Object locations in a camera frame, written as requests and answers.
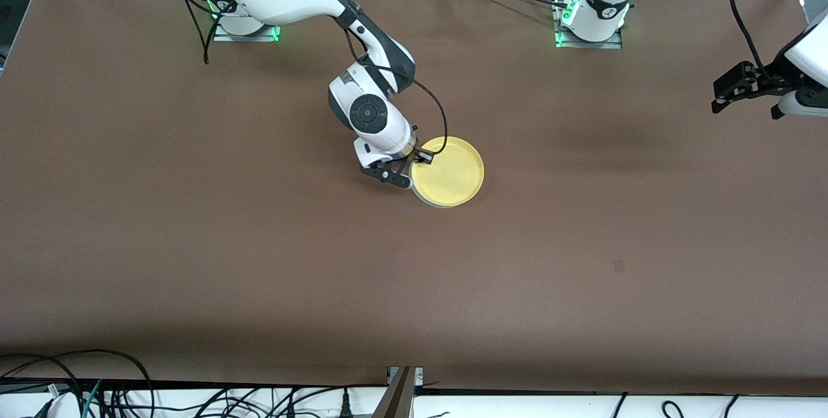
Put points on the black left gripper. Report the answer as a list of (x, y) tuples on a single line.
[(768, 83)]

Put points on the aluminium profile post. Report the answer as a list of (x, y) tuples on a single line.
[(396, 398)]

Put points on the pale green round plate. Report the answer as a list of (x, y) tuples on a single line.
[(432, 204)]

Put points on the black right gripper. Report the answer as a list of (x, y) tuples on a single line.
[(416, 153)]

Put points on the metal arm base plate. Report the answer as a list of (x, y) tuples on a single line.
[(249, 37), (611, 45)]

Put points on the yellow round plate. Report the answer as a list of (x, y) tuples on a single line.
[(453, 172)]

